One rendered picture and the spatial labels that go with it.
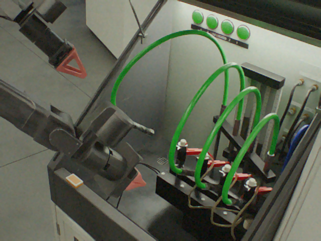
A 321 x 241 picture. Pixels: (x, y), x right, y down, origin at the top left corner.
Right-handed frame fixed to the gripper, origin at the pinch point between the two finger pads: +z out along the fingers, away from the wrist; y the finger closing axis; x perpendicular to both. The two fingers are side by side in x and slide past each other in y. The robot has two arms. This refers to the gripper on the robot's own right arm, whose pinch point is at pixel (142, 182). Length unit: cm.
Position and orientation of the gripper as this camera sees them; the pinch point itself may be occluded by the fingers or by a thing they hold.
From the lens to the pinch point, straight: 87.2
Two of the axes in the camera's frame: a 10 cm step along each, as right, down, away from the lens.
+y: 6.4, -7.7, -0.4
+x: -5.4, -4.8, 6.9
